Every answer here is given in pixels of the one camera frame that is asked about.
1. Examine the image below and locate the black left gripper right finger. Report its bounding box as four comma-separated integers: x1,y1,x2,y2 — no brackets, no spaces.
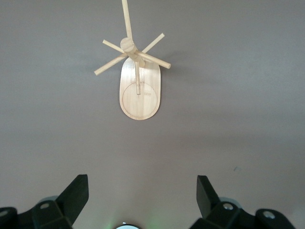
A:
190,175,295,229

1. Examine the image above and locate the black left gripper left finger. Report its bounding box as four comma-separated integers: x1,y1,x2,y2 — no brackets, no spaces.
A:
0,174,90,229

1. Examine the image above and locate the wooden cup rack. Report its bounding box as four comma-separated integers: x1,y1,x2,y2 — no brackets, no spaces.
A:
93,0,172,121

